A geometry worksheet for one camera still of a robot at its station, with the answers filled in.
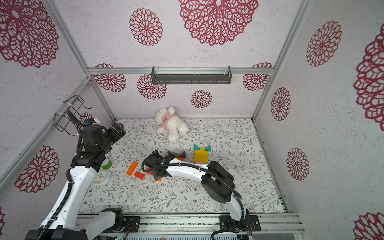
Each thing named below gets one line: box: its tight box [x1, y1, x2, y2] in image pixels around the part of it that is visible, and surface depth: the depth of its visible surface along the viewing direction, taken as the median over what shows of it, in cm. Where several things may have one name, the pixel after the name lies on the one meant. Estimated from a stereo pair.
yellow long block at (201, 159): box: [193, 156, 209, 163], surface depth 99 cm
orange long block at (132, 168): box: [126, 161, 139, 176], surface depth 95 cm
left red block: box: [134, 171, 145, 180], surface depth 92 cm
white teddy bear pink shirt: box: [155, 106, 189, 143], surface depth 111 cm
